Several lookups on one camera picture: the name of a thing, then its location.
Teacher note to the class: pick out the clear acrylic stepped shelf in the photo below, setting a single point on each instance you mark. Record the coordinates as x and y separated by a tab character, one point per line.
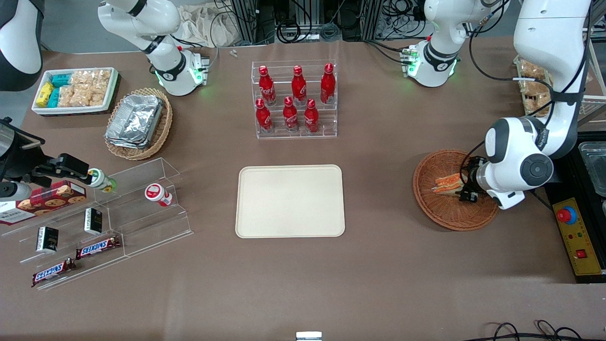
71	232
142	222

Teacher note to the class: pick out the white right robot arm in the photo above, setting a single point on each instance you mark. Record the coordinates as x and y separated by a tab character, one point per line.
165	19

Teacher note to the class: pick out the beige plastic serving tray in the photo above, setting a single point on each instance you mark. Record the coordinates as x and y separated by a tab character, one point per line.
289	201

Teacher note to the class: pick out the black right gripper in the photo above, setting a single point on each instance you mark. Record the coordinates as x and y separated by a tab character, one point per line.
23	163

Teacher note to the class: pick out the brown wicker basket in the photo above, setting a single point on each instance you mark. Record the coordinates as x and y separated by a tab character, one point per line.
445	213

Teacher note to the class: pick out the red cola bottle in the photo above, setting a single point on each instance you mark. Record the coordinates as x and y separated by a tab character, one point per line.
263	117
298	87
327	85
266	87
290	116
311	117

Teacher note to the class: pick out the stacked aluminium foil trays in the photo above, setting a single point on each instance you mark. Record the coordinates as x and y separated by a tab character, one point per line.
135	121

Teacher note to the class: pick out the triangle sandwich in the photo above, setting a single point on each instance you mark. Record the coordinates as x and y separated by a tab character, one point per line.
447	183

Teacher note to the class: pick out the yellow emergency stop box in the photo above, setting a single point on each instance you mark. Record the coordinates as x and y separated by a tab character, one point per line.
584	255

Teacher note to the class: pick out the teal snack packet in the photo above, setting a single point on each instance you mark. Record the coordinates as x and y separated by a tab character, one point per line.
61	80
54	98

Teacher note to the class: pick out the clear acrylic bottle stand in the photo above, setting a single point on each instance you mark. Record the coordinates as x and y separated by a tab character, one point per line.
331	123

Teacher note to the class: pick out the black side stand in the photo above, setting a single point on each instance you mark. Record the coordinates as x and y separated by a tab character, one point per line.
563	175

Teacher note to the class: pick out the Snickers chocolate bar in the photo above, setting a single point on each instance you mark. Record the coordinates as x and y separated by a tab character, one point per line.
52	272
97	247

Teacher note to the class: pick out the clear plastic container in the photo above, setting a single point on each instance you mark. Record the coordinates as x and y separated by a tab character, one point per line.
594	166

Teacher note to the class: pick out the clear rice cracker bag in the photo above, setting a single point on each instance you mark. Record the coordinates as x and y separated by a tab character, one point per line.
81	78
101	80
83	97
66	96

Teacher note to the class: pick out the red plaid cookie box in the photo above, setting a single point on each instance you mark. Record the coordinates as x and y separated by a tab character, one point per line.
42	201

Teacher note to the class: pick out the clear bagged bread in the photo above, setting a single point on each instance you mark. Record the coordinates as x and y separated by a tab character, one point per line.
537	98
532	71

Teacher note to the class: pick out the small black chocolate box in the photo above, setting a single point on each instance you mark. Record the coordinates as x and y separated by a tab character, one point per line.
47	239
93	221

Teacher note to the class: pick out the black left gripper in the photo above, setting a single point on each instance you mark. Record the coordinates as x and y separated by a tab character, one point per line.
470	180

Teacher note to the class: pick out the aluminium frame post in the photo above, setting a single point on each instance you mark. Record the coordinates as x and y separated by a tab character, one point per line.
255	19
378	19

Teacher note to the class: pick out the white plastic snack bin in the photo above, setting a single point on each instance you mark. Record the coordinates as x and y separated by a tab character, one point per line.
111	97

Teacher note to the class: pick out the green sunflower snack cup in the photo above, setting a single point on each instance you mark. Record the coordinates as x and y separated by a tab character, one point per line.
100	179

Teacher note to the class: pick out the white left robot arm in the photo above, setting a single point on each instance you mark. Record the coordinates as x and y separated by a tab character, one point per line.
554	38

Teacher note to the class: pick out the yellow snack packet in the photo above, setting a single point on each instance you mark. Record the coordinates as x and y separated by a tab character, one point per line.
44	94

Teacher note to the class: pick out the red lidded snack cup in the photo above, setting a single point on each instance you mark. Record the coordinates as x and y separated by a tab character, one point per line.
156	193

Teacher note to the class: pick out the light wicker basket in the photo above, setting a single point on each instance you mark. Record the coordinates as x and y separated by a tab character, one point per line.
161	132

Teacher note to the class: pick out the beige cloth bag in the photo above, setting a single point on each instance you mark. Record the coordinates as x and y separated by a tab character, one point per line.
208	26

